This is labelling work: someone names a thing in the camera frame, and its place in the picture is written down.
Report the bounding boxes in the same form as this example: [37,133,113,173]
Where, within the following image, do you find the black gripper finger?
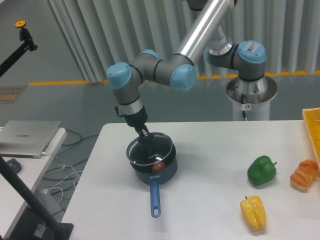
[142,125,154,150]
[134,127,145,144]

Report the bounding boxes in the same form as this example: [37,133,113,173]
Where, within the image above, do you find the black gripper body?
[114,106,148,128]

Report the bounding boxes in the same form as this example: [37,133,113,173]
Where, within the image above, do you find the glass pot lid blue knob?
[126,132,174,167]

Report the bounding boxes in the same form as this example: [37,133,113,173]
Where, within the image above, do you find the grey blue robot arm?
[106,0,268,140]

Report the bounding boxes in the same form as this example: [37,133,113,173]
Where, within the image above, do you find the dark blue saucepan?
[129,145,178,218]

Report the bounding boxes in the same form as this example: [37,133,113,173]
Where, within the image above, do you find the brown egg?
[152,161,167,173]

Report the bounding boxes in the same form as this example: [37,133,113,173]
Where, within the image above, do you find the silver laptop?
[0,120,62,159]

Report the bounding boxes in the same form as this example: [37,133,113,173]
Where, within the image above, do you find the green bell pepper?
[247,155,277,186]

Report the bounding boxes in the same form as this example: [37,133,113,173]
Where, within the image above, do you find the yellow bell pepper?
[240,195,267,231]

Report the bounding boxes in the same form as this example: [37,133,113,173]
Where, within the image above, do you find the black stand pole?
[0,156,74,240]

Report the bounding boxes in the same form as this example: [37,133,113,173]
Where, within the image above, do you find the black mouse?
[6,158,22,174]

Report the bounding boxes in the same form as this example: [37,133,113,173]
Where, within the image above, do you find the white side table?
[0,127,67,238]

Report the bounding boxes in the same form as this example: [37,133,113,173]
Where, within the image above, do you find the orange croissant bread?
[290,159,319,192]

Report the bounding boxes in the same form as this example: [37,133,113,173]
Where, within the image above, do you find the yellow plastic basket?
[302,107,320,166]

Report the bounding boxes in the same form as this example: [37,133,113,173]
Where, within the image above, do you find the black cable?
[42,128,100,216]

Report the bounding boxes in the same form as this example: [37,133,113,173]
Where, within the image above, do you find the white cable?
[47,156,83,206]

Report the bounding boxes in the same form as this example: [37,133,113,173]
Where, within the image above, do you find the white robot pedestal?
[226,76,278,121]

